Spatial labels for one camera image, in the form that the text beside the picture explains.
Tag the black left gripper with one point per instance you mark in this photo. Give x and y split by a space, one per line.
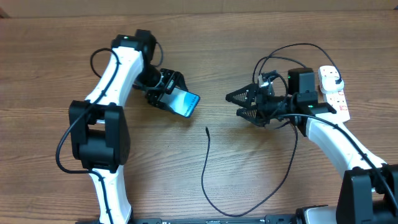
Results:
153 98

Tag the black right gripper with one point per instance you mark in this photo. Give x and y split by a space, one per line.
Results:
252 92

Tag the blue Galaxy smartphone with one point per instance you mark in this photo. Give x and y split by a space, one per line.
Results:
181 102

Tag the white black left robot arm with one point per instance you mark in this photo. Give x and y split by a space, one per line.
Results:
98 128

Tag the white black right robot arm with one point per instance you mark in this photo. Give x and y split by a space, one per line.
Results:
368 191

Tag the white charger plug adapter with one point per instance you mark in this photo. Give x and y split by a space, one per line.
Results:
329 84

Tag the white power strip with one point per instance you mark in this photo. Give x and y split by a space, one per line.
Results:
336 99

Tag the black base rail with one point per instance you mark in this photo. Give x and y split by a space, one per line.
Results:
211 221

